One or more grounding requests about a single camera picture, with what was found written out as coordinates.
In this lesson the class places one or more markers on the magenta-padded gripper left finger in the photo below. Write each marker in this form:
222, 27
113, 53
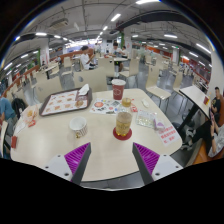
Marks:
76, 156

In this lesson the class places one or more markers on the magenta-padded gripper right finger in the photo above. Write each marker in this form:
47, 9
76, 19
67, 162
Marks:
148, 156

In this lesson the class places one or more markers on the clear bottle with yellow cap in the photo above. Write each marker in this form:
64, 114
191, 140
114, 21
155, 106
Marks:
124, 125

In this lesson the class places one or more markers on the white table notice, pink print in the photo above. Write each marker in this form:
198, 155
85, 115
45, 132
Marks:
166, 136

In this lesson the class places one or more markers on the flat round red coaster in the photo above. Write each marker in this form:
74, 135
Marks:
128, 137

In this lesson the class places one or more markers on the clear plastic packet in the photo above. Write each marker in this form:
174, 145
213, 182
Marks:
146, 119

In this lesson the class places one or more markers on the small red sauce packet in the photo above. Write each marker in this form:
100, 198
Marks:
134, 108

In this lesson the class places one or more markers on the orange bench seat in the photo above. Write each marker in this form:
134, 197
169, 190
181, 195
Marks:
201, 155

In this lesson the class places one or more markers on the white crumpled tissue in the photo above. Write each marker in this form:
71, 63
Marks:
145, 103

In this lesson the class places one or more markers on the brown food tray, paper liner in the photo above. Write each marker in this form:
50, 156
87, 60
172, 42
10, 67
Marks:
63, 102

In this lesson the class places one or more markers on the red snack wrapper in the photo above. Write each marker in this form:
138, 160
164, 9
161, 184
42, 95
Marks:
31, 123

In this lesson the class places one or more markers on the colourful printed sticker sheet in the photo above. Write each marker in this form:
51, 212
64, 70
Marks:
103, 106

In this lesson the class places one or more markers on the clear plastic bag with snack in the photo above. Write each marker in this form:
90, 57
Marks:
29, 114

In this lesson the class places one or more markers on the small red card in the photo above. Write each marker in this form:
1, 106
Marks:
14, 141

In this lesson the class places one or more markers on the white paper napkin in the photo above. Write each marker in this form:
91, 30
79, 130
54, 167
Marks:
84, 89

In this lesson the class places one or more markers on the person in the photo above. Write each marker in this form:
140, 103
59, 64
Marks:
85, 60
216, 103
6, 108
218, 140
116, 50

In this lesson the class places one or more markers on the red paper cup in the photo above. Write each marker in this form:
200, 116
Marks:
118, 90

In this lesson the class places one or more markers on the neighbouring beige table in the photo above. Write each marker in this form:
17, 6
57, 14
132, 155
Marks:
2, 136
195, 96

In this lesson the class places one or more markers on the black backpack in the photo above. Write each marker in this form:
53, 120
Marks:
19, 106

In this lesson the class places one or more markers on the beige chair with round hole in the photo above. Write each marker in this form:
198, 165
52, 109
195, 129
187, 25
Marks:
91, 80

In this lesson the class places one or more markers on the group of beige chairs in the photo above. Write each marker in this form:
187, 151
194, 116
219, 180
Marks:
133, 66

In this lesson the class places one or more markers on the ceiling air conditioner unit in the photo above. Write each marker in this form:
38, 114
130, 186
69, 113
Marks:
59, 23

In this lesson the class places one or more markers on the group of ceiling lights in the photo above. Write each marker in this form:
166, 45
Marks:
115, 16

